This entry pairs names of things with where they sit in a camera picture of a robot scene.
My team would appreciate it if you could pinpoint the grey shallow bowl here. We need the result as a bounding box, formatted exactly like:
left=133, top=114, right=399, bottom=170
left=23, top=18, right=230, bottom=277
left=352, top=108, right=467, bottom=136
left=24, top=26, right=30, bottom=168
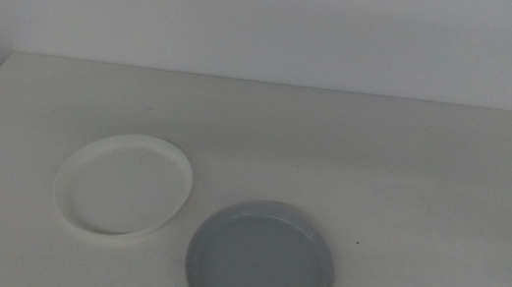
left=181, top=190, right=345, bottom=287

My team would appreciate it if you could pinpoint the white shallow bowl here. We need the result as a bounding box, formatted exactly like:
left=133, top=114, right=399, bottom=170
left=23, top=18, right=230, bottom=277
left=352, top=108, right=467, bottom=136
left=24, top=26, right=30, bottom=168
left=47, top=123, right=199, bottom=248

